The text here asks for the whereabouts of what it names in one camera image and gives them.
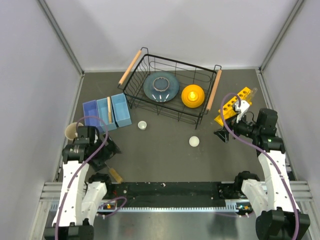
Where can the light blue bin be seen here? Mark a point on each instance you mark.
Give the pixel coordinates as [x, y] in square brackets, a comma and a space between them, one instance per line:
[121, 110]
[106, 115]

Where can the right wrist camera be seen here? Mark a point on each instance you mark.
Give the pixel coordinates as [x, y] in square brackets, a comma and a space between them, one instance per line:
[240, 107]

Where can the black wire dish rack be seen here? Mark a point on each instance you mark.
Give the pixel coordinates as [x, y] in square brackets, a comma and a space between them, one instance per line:
[144, 63]

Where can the middle light blue bin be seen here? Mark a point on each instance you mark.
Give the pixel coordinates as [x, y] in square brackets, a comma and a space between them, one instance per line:
[106, 115]

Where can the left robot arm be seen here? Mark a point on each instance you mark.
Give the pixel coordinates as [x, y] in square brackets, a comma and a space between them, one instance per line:
[83, 187]

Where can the right light blue bin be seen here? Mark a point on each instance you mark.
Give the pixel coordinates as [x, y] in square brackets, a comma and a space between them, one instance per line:
[121, 110]

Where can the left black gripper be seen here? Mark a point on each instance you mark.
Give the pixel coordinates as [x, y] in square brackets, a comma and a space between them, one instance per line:
[109, 150]

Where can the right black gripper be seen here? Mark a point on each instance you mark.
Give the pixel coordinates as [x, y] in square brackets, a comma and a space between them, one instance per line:
[223, 134]

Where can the small white cup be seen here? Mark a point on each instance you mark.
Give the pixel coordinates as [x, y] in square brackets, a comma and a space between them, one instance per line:
[142, 125]

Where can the dark blue plastic bin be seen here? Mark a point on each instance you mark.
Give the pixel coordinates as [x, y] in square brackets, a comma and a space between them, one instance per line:
[90, 111]

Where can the blue ceramic plate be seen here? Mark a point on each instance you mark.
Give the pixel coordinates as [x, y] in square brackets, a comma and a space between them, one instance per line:
[161, 86]

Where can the beige ceramic mug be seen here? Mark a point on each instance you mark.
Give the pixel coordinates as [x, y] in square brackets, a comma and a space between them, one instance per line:
[71, 131]

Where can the yellow test tube rack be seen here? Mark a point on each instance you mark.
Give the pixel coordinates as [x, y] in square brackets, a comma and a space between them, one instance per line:
[228, 110]

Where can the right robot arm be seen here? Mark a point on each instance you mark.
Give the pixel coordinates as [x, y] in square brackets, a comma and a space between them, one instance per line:
[278, 216]

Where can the yellow ridged dome bowl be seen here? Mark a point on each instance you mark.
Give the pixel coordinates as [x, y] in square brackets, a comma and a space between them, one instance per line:
[193, 96]

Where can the white round lid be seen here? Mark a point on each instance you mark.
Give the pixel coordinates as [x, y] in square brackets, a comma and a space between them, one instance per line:
[194, 141]

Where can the wooden test tube clamp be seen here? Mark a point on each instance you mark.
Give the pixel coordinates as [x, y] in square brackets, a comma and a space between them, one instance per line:
[109, 109]

